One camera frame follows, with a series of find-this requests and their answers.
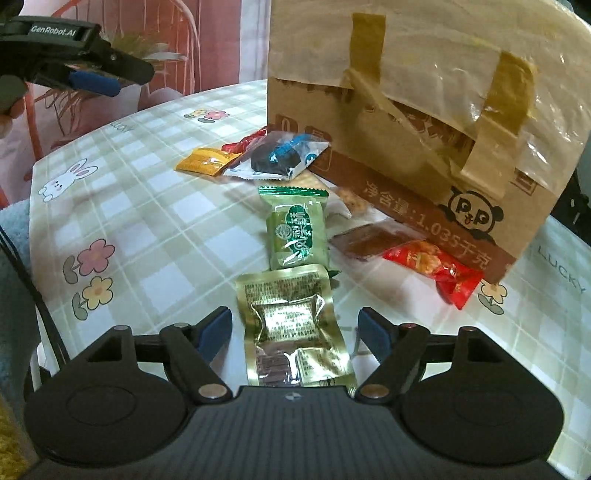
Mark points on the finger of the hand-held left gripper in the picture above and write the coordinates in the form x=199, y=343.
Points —
x=94, y=84
x=124, y=64

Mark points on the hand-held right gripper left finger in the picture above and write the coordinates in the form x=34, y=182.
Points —
x=214, y=332

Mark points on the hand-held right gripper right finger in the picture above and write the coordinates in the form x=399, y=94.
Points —
x=375, y=334

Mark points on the gold foil snack packet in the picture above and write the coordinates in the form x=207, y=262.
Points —
x=291, y=323

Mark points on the yellow snack packet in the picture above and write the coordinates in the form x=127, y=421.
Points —
x=205, y=161

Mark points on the small clear cracker packet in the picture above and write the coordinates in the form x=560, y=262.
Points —
x=351, y=203

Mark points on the small red snack packet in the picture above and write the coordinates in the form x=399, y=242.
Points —
x=242, y=142

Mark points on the cardboard box with plastic liner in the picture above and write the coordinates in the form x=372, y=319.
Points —
x=415, y=115

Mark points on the person's left hand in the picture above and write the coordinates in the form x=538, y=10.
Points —
x=9, y=120

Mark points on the large red snack packet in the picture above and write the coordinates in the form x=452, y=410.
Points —
x=434, y=267

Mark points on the clear packet with brown slab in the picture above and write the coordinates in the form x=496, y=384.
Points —
x=369, y=240

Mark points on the checked tablecloth with cartoon prints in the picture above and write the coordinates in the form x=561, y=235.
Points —
x=161, y=221

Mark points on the green snack packet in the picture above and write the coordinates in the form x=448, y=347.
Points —
x=298, y=228

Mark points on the clear packet with dark cake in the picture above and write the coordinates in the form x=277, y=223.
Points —
x=272, y=159

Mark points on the yellow cloth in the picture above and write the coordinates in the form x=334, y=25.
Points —
x=9, y=443

